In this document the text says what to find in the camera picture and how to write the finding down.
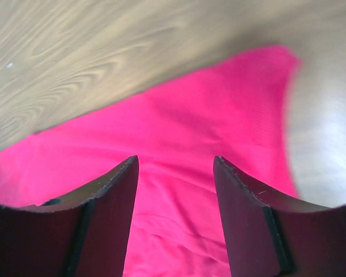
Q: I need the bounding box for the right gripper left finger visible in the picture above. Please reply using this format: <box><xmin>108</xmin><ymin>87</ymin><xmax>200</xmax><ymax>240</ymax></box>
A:
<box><xmin>0</xmin><ymin>156</ymin><xmax>138</xmax><ymax>276</ymax></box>

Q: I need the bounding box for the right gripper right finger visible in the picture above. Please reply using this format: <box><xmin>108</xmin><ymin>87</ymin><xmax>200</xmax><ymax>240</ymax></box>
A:
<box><xmin>213</xmin><ymin>156</ymin><xmax>346</xmax><ymax>276</ymax></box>

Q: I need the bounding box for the pink t shirt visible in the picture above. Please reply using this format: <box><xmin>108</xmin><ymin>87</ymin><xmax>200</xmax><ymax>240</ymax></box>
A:
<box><xmin>0</xmin><ymin>46</ymin><xmax>299</xmax><ymax>276</ymax></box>

